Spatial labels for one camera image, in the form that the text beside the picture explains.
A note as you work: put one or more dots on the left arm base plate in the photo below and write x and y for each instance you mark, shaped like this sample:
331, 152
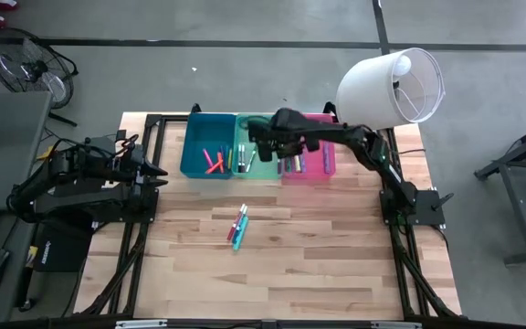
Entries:
144, 212

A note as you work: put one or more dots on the black floor fan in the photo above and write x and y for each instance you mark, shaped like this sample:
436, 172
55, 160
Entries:
30, 68

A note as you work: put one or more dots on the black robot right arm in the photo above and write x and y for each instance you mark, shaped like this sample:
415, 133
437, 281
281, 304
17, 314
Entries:
381, 160

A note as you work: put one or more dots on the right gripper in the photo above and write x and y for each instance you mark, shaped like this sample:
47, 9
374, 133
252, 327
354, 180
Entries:
286, 132

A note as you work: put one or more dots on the pink plastic bin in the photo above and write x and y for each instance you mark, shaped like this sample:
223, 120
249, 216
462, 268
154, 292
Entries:
313, 163

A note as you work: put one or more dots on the thin blue white marker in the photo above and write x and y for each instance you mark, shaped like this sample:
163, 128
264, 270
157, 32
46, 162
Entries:
241, 220

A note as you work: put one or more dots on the yellow-green highlighter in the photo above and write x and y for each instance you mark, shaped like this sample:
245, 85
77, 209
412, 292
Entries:
296, 163

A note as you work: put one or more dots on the black desk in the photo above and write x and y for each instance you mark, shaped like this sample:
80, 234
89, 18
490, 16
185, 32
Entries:
3, 306

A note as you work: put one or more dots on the black white marker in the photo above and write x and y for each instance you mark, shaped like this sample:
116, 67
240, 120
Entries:
238, 160
277, 168

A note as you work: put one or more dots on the yellow power plug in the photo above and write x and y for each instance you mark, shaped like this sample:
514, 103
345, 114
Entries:
44, 154

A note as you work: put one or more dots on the teal plastic bin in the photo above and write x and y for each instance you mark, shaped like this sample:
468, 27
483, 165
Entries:
263, 169

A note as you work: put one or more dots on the green highlighter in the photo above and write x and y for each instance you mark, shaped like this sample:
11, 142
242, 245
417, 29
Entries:
289, 164

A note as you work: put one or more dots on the yellow paper tag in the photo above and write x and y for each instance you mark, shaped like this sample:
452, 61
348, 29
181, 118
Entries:
30, 256

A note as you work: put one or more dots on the dark grey computer monitor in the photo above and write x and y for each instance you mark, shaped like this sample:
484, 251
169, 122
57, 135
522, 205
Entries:
7, 146

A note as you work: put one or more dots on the blue plastic bin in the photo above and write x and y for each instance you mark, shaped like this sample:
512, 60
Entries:
199, 137

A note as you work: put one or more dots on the blue highlighter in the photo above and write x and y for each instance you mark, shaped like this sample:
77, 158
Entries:
224, 151

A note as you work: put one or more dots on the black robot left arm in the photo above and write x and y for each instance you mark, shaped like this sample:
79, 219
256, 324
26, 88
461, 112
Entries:
76, 169

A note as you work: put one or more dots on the pink highlighter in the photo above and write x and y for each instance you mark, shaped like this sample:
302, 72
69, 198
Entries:
207, 157

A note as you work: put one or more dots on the black equipment cart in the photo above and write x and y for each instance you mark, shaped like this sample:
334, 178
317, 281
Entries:
518, 205

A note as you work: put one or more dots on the black control box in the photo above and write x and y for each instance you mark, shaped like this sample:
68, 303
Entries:
62, 249

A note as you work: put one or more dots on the orange highlighter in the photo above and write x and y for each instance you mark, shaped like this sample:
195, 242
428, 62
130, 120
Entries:
221, 161
213, 169

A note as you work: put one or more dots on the yellow highlighter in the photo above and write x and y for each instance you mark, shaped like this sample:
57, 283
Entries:
229, 158

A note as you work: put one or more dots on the maroon white marker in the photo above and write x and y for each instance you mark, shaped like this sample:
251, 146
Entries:
243, 160

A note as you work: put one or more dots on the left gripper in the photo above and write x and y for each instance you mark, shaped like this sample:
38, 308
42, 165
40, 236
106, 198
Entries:
136, 171

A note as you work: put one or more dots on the white shade table lamp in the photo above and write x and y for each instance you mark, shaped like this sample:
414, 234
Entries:
368, 96

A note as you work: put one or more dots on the white marker green cap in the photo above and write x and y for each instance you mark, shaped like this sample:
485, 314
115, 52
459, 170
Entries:
250, 162

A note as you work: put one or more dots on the teal highlighter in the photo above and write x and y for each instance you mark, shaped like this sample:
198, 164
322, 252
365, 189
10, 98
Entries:
240, 240

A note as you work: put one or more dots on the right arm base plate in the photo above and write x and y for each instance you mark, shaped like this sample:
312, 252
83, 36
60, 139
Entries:
429, 208

